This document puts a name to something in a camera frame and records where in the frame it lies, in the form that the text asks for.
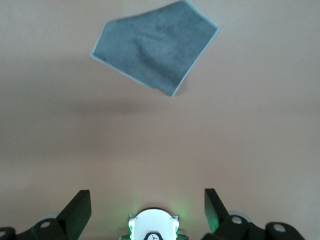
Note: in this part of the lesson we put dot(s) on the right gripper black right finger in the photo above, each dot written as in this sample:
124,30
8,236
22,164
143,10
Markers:
212,207

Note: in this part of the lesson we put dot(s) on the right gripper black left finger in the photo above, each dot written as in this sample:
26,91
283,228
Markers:
77,212

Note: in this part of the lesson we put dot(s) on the grey purple-backed towel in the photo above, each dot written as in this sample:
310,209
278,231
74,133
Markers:
155,50

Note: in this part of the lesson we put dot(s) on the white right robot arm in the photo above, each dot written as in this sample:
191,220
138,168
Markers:
152,222

